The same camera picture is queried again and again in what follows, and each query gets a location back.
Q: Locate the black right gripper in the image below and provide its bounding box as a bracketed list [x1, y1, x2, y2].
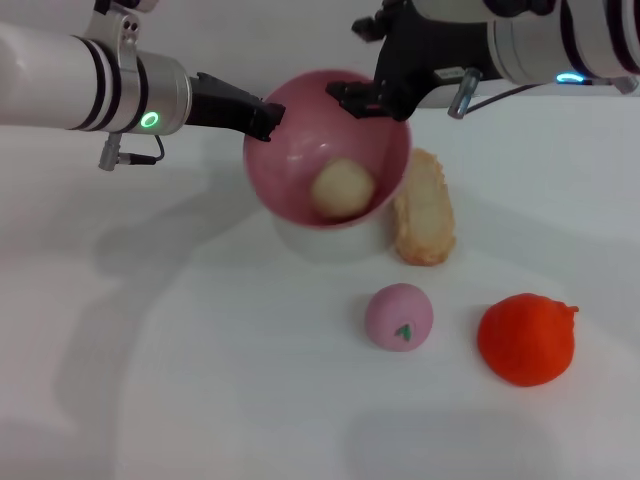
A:
[325, 0, 501, 121]

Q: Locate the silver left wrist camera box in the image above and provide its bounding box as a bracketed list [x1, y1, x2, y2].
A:
[82, 0, 161, 71]

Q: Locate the grey left gripper cable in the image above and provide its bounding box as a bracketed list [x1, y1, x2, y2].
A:
[97, 132, 166, 172]

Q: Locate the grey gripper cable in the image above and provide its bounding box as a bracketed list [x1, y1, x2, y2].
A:
[446, 67, 640, 119]
[97, 132, 166, 172]

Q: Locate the pink peach bun toy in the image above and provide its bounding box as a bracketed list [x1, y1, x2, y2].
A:
[364, 282, 434, 353]

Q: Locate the grey right gripper cable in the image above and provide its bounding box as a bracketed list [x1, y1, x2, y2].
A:
[446, 67, 640, 119]

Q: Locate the pink plastic bowl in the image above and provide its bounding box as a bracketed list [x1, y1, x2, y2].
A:
[243, 68, 412, 229]

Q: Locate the long golden bread loaf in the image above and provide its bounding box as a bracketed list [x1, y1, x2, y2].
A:
[392, 147, 457, 267]

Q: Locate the round beige egg yolk pastry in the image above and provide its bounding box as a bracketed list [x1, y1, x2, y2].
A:
[311, 158, 376, 223]

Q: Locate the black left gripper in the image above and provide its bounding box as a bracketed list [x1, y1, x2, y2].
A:
[185, 72, 287, 144]

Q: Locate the orange red persimmon toy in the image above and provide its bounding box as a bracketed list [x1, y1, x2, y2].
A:
[477, 292, 580, 388]

